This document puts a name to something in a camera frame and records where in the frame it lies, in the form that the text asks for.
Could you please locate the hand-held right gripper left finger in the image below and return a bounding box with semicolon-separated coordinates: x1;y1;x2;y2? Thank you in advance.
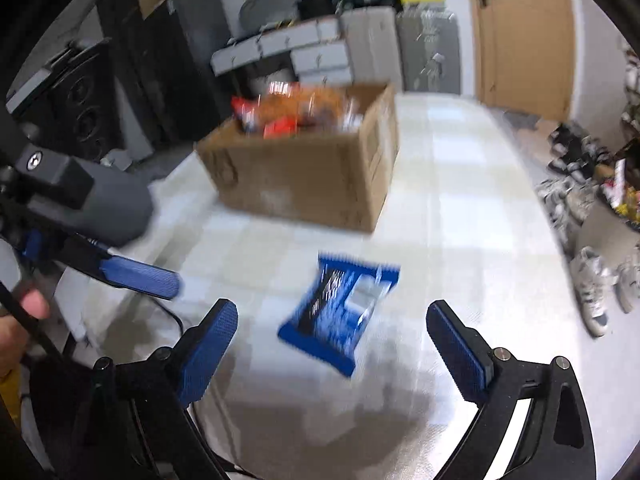
65;298;240;480

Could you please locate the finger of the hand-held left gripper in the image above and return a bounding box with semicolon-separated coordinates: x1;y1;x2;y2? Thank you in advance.
60;240;182;302

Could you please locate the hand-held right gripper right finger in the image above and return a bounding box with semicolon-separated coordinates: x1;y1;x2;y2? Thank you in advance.
426;300;598;480

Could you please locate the blue snack packet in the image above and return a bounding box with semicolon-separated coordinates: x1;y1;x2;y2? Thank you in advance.
277;252;401;380

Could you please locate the red chip bag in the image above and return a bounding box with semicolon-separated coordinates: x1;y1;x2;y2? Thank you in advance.
231;97;261;133

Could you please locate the brown cardboard box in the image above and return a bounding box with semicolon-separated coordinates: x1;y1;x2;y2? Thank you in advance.
196;82;401;233

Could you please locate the red snack packet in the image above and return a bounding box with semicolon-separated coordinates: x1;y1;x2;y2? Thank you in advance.
262;119;301;140

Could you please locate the orange cake pack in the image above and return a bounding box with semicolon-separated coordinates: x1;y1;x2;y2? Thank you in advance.
260;87;348;127

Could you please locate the person's left hand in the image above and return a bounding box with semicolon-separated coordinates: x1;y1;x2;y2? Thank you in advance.
0;287;51;376

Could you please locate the white sneaker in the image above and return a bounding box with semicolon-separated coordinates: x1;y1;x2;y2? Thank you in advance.
570;247;613;338
612;245;640;313

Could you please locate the pile of shoes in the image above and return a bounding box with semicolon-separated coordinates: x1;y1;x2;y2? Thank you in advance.
537;120;621;256

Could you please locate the white drawer desk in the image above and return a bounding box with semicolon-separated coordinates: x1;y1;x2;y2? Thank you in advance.
210;15;353;86

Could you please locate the grey plastic chair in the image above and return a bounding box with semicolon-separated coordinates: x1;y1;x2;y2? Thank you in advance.
239;0;306;28

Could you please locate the silver suitcase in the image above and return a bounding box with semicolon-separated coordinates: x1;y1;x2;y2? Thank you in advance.
395;2;463;95

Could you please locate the white suitcase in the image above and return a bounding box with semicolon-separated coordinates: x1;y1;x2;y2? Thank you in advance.
340;7;405;93

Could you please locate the wooden door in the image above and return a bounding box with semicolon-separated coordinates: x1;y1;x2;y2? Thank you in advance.
462;0;576;121

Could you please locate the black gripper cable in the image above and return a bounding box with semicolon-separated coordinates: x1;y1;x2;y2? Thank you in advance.
0;280;66;366

